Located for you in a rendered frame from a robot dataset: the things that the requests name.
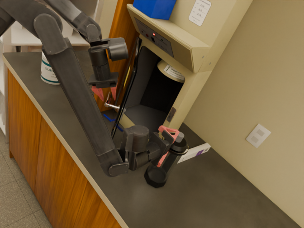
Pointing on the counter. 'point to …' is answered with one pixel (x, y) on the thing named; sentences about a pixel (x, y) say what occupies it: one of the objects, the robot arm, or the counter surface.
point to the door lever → (110, 102)
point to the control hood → (175, 40)
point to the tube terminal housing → (230, 21)
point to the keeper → (171, 114)
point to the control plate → (154, 37)
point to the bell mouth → (170, 72)
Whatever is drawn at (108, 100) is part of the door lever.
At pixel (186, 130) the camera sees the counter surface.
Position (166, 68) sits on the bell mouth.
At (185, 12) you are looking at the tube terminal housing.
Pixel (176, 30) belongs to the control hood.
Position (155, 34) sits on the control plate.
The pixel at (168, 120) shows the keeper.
